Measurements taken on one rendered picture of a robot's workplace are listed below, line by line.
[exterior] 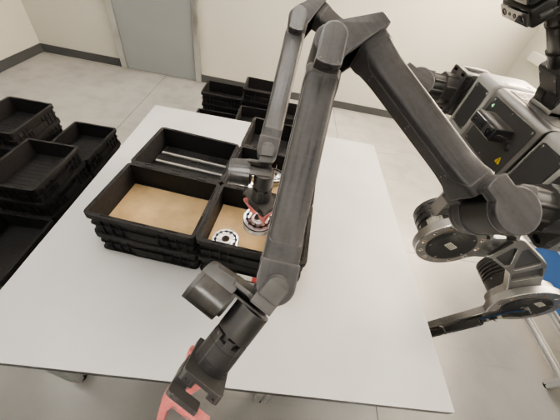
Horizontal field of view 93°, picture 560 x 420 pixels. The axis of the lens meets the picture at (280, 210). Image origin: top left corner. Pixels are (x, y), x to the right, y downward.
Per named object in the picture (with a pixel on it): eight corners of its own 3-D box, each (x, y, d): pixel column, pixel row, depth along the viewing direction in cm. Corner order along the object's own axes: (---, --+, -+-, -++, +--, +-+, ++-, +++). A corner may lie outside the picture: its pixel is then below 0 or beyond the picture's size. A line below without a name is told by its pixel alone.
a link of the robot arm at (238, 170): (275, 142, 70) (273, 151, 79) (232, 135, 70) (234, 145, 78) (269, 187, 70) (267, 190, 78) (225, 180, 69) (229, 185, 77)
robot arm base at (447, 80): (446, 115, 82) (472, 75, 73) (421, 110, 81) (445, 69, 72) (437, 102, 87) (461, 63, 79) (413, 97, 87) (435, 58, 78)
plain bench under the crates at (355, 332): (342, 207, 249) (373, 144, 198) (370, 427, 140) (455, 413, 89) (169, 179, 237) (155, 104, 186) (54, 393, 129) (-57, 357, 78)
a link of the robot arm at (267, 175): (274, 177, 70) (276, 163, 74) (248, 173, 70) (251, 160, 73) (272, 195, 75) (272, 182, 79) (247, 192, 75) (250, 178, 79)
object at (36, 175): (61, 191, 192) (27, 137, 159) (103, 197, 194) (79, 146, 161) (20, 234, 165) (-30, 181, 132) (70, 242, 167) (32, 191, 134)
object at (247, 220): (274, 208, 92) (274, 207, 92) (272, 232, 86) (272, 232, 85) (245, 205, 91) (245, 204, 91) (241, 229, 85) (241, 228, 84)
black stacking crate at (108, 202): (221, 202, 120) (220, 184, 112) (196, 257, 100) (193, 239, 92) (135, 182, 120) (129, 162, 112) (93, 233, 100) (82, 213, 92)
